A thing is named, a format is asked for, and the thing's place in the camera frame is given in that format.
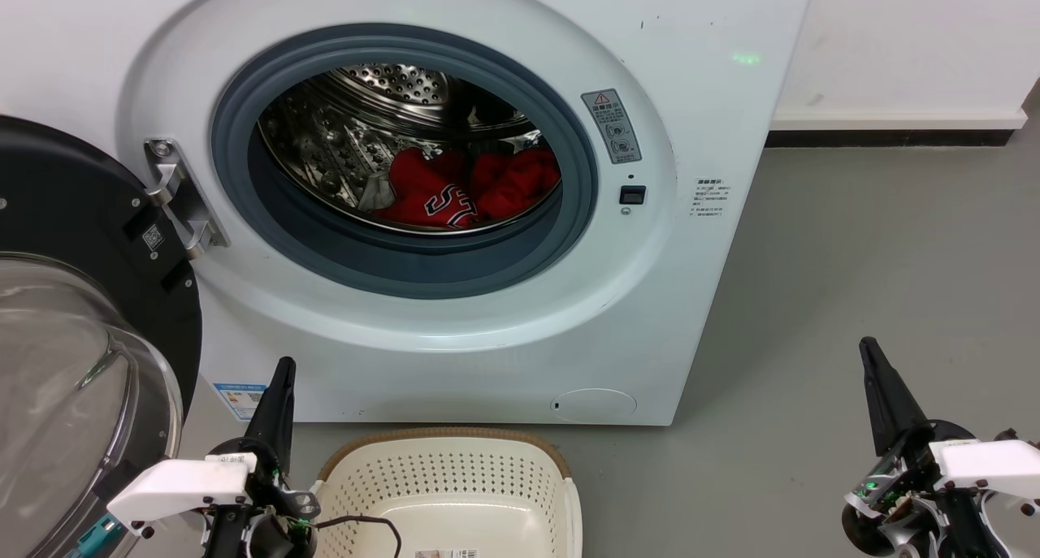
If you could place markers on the white barcode label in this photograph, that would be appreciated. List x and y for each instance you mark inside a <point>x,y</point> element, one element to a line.
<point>447,554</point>

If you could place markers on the stainless steel washing machine drum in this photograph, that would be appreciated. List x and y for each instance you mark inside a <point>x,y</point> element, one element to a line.
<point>341,136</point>

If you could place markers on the cream perforated laundry basket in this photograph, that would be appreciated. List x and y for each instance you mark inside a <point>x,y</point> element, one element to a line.
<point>447,477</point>

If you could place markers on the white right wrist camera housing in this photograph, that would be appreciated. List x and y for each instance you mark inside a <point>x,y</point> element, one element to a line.
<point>991,464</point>

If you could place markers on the black door latch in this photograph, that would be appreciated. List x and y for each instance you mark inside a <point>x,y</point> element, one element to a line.
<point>632,195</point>

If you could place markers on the QR code sticker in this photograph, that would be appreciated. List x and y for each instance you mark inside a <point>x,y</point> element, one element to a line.
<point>153,238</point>

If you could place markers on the grey cloth piece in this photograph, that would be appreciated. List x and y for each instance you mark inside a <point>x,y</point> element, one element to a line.
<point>375,192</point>

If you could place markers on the washing machine door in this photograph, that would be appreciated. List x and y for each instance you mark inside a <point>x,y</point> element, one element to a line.
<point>73,201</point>

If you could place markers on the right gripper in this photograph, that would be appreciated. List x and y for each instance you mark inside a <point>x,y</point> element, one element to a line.
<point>910,501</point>

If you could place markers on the white wall baseboard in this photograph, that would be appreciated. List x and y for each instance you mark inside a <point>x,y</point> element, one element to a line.
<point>894,119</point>

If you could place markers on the grey rubber door gasket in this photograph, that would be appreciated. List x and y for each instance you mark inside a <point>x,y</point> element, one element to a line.
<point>406,266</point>

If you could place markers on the metal door hinge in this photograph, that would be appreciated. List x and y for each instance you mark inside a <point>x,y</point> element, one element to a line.
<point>183,196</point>

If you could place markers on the white front-load washing machine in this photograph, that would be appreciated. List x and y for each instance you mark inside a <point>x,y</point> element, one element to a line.
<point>691,95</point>

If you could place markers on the grey warning sticker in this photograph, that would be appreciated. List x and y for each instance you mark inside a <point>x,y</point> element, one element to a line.
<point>611,127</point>

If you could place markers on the red garment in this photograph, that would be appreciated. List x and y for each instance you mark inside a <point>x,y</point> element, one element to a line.
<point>504,184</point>

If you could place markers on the small text sticker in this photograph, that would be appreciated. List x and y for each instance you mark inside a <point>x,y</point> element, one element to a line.
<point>710,198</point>

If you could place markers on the blue energy label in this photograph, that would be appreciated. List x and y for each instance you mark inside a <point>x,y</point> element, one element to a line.
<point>240,400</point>

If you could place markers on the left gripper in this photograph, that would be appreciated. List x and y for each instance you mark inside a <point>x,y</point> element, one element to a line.
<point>276,525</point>

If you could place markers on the round filter cover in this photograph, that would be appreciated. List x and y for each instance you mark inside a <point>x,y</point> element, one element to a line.
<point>593,405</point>

